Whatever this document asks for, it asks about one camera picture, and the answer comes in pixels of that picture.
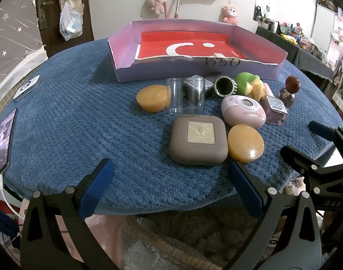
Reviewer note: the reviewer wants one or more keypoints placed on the glitter bottle brown ball cap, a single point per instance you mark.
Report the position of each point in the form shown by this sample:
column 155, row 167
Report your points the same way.
column 292, row 83

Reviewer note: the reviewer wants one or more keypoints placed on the green yellow toy figure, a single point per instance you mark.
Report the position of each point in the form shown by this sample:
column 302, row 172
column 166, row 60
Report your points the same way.
column 244, row 83

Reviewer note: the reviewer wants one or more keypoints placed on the pink oval device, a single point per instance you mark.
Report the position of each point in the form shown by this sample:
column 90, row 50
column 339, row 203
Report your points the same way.
column 236, row 112

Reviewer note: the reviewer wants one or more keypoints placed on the dark-clothed side table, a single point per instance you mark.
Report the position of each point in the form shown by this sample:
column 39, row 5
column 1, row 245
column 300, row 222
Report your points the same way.
column 301, row 56

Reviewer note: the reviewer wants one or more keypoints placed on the pink nail polish bottle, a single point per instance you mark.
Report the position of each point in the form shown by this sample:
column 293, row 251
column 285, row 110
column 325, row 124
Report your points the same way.
column 275, row 104

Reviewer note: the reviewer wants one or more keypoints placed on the beige fluffy rug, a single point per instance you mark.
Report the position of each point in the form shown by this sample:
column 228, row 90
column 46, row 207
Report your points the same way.
column 188, row 244

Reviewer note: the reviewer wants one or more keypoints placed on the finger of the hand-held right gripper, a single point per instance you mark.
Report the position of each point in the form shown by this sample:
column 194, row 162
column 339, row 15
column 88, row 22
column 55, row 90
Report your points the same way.
column 322, row 129
column 301, row 157

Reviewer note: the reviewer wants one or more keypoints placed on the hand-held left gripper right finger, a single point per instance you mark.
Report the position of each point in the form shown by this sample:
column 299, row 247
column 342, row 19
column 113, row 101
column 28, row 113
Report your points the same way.
column 246, row 187

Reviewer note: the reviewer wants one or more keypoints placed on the pink plush white face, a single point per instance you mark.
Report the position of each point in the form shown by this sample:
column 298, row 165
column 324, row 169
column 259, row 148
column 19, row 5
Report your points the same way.
column 230, row 15

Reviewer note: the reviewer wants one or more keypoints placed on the clear plastic bag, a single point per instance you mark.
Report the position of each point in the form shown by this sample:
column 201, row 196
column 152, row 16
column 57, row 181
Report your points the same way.
column 71, row 25

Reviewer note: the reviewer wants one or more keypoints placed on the black square bottle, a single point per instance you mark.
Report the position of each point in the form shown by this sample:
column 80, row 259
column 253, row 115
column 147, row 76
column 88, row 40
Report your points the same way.
column 206, row 87

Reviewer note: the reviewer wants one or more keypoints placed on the purple cardboard box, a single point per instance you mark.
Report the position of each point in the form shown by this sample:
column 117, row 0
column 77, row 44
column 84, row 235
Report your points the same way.
column 160, row 71

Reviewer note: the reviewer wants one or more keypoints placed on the silver ribbed cap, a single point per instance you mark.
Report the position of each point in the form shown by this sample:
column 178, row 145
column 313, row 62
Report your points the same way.
column 225, row 85

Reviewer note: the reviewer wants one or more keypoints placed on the red paper liner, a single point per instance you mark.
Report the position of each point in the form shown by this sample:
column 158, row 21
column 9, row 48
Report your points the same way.
column 154, row 45

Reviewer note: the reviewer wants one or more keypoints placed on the dark wooden door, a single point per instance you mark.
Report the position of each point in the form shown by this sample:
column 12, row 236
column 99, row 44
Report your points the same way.
column 88, row 19

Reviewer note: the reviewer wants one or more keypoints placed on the smartphone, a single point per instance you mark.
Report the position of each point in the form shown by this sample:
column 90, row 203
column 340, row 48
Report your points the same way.
column 2, row 143

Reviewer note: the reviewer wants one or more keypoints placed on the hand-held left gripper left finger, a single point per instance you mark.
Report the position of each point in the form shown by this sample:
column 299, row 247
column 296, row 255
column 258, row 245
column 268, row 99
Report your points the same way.
column 97, row 185

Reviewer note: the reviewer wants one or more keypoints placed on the orange round soap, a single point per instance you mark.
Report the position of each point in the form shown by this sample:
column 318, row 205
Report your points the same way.
column 153, row 98
column 244, row 143

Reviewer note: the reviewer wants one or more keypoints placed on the row of small trinkets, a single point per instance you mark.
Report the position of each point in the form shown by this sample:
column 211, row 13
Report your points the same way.
column 289, row 29

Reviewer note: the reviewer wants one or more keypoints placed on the pink bunny plush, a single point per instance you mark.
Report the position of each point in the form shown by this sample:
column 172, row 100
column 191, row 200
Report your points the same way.
column 156, row 2

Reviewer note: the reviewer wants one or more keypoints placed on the clear plastic cup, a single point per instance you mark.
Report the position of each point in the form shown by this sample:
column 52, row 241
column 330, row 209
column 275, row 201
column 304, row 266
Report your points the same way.
column 177, row 98

